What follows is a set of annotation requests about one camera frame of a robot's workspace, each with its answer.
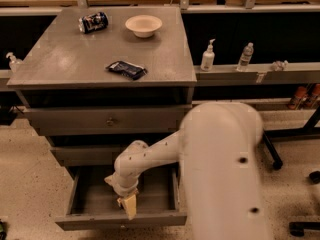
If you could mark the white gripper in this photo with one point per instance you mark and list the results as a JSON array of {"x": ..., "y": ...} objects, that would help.
[{"x": 125, "y": 186}]

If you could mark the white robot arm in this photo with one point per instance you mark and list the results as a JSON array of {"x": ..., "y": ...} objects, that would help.
[{"x": 215, "y": 148}]

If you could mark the grey open bottom drawer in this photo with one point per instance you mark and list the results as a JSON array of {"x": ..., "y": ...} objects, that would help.
[{"x": 93, "y": 203}]

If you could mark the grey middle drawer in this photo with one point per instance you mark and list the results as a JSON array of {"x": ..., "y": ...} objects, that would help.
[{"x": 86, "y": 154}]

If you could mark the grey top drawer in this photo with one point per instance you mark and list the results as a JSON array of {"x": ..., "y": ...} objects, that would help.
[{"x": 105, "y": 120}]

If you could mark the grey drawer cabinet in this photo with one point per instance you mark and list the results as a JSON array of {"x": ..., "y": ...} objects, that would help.
[{"x": 67, "y": 68}]

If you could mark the blue soda can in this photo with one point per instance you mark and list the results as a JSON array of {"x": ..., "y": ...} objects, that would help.
[{"x": 93, "y": 22}]

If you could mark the dark blue snack bag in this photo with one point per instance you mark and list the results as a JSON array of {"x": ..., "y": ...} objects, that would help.
[{"x": 128, "y": 70}]

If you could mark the white pump bottle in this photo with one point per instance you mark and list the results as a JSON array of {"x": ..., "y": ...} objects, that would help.
[{"x": 208, "y": 57}]

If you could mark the black stand leg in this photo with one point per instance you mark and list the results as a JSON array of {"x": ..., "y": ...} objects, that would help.
[{"x": 277, "y": 162}]

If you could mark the small sanitizer bottle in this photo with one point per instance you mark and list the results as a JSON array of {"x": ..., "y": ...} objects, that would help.
[{"x": 14, "y": 62}]

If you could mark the white bowl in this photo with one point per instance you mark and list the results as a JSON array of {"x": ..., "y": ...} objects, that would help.
[{"x": 143, "y": 26}]

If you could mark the black chair base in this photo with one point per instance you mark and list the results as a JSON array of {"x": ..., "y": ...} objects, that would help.
[{"x": 297, "y": 228}]

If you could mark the clear water bottle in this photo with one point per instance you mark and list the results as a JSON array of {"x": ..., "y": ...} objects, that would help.
[{"x": 245, "y": 57}]

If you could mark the crumpled paper wad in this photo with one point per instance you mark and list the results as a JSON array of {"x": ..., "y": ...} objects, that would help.
[{"x": 279, "y": 65}]

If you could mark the orange spray bottle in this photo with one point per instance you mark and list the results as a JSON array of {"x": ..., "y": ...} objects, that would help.
[
  {"x": 313, "y": 96},
  {"x": 297, "y": 97}
]

